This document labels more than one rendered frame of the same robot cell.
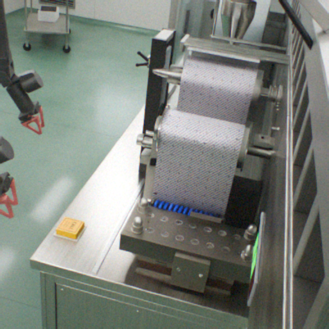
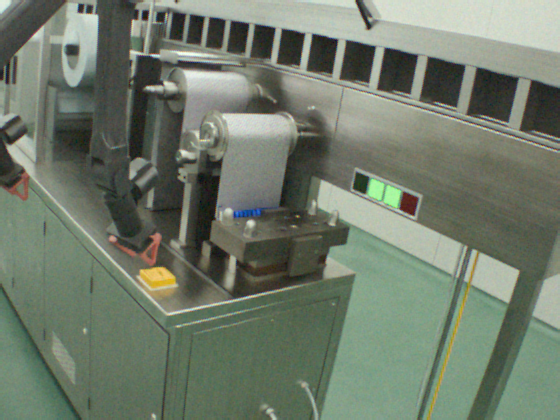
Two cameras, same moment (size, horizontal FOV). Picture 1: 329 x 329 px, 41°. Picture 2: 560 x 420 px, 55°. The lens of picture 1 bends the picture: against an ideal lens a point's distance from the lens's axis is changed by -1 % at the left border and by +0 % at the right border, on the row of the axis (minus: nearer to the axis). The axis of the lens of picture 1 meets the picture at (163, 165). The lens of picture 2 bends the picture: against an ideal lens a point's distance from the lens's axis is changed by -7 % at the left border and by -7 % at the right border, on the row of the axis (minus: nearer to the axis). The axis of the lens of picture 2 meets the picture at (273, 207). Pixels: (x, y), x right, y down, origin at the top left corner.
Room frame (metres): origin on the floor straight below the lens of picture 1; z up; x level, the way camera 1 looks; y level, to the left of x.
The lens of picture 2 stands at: (0.07, 1.16, 1.59)
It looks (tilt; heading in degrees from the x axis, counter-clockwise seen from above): 18 degrees down; 308
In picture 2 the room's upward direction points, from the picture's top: 9 degrees clockwise
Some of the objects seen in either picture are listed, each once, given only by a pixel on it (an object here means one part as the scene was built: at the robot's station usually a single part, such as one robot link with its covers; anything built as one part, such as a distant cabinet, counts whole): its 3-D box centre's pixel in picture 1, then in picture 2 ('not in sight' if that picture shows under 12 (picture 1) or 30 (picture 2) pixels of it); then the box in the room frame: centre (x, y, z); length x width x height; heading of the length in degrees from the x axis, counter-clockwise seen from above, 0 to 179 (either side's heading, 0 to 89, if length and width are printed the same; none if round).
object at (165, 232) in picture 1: (192, 241); (282, 233); (1.02, -0.11, 1.00); 0.40 x 0.16 x 0.06; 80
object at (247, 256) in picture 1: (248, 251); (334, 216); (0.94, -0.26, 1.05); 0.04 x 0.04 x 0.04
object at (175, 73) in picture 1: (178, 75); (168, 90); (1.47, -0.01, 1.33); 0.06 x 0.06 x 0.06; 80
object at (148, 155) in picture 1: (148, 175); (187, 197); (1.26, 0.05, 1.05); 0.06 x 0.05 x 0.31; 80
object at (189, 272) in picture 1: (189, 272); (305, 255); (0.92, -0.11, 0.96); 0.10 x 0.03 x 0.11; 80
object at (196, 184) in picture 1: (191, 185); (252, 184); (1.14, -0.09, 1.11); 0.23 x 0.01 x 0.18; 80
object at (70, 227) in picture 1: (70, 227); (157, 277); (1.10, 0.27, 0.91); 0.07 x 0.07 x 0.02; 80
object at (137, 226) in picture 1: (137, 223); (251, 227); (1.00, 0.05, 1.05); 0.04 x 0.04 x 0.04
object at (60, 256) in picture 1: (205, 118); (94, 166); (2.14, -0.19, 0.88); 2.52 x 0.66 x 0.04; 170
